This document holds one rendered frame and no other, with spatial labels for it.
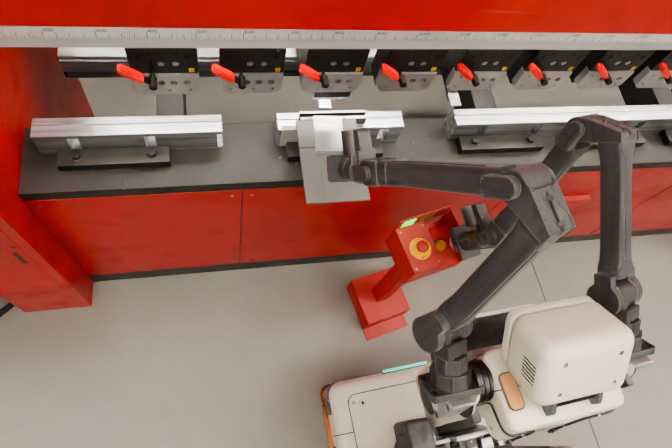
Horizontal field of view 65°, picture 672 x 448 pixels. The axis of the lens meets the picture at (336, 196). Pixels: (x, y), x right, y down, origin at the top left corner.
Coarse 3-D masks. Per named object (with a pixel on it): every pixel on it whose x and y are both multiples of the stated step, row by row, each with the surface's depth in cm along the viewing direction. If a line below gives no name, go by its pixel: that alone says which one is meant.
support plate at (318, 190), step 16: (304, 128) 153; (352, 128) 156; (304, 144) 151; (304, 160) 149; (320, 160) 150; (304, 176) 147; (320, 176) 148; (320, 192) 146; (336, 192) 146; (352, 192) 147; (368, 192) 148
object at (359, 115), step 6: (300, 114) 156; (306, 114) 156; (312, 114) 156; (318, 114) 157; (324, 114) 157; (330, 114) 158; (336, 114) 158; (342, 114) 159; (348, 114) 159; (354, 114) 159; (360, 114) 160; (360, 120) 159
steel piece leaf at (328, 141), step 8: (320, 128) 154; (328, 128) 154; (336, 128) 155; (320, 136) 153; (328, 136) 153; (336, 136) 154; (320, 144) 152; (328, 144) 152; (336, 144) 153; (320, 152) 149; (328, 152) 150; (336, 152) 150
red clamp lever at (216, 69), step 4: (212, 64) 119; (216, 64) 119; (212, 68) 119; (216, 68) 119; (220, 68) 120; (224, 68) 121; (212, 72) 119; (216, 72) 119; (220, 72) 120; (224, 72) 120; (228, 72) 121; (232, 72) 123; (240, 72) 126; (220, 76) 121; (224, 76) 121; (228, 76) 121; (232, 76) 122; (236, 76) 124; (240, 76) 125; (244, 76) 126; (228, 80) 122; (232, 80) 123; (236, 80) 124; (240, 80) 125; (244, 80) 125; (240, 84) 124; (244, 84) 124; (240, 88) 125; (244, 88) 125
